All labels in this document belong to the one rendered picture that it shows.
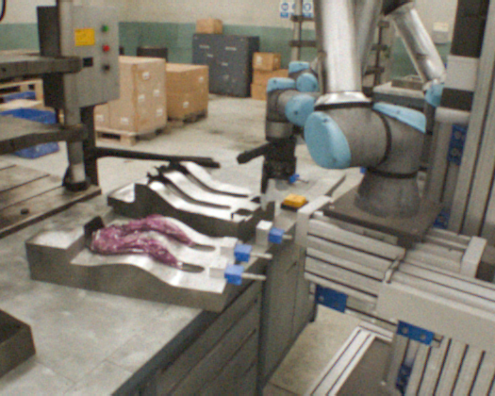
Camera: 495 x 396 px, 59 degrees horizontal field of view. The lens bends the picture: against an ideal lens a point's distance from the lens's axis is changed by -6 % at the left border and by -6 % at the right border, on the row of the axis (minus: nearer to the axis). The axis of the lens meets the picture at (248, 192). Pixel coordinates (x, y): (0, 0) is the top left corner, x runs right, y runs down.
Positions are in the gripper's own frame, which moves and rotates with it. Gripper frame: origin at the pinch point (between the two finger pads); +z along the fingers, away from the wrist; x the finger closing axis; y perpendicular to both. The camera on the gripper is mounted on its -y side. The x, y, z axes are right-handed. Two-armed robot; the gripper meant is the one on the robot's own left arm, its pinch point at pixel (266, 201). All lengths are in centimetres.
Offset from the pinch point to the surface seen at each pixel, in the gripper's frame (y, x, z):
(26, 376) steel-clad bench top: -24, -72, 12
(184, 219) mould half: -23.3, -6.2, 7.6
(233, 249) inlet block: -1.7, -21.6, 5.0
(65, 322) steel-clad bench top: -28, -56, 12
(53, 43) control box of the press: -96, 25, -39
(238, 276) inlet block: 3.3, -31.5, 6.1
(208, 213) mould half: -15.4, -6.1, 4.2
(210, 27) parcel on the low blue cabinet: -319, 683, -19
